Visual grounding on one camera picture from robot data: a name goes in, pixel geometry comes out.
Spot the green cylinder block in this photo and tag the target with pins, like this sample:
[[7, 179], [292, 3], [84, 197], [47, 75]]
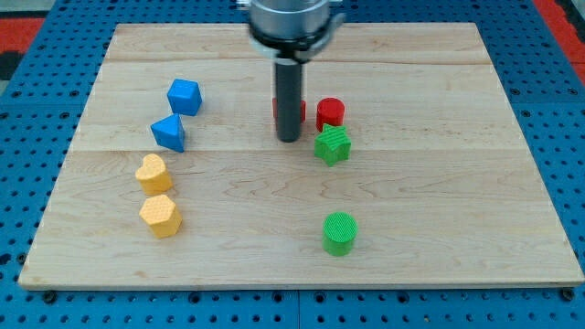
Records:
[[339, 233]]

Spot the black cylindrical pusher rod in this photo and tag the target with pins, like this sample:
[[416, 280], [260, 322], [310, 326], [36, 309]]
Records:
[[288, 94]]

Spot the blue cube block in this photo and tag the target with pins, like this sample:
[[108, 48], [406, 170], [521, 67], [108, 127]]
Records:
[[184, 97]]

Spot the yellow heart block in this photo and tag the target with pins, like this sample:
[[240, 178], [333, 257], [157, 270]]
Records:
[[153, 175]]

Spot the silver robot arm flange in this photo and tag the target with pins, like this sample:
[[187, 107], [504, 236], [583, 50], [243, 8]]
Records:
[[291, 32]]

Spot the wooden board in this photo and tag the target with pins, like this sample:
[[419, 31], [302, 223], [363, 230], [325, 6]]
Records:
[[440, 180]]

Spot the red cylinder block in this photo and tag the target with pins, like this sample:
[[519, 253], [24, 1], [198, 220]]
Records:
[[329, 111]]

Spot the yellow hexagon block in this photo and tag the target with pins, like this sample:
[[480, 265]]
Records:
[[161, 215]]

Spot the red block behind rod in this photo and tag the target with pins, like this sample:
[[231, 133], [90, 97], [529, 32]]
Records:
[[302, 110]]

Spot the blue triangle block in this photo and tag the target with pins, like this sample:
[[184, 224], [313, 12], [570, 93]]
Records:
[[169, 133]]

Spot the green star block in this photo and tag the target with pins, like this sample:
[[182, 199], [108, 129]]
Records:
[[332, 144]]

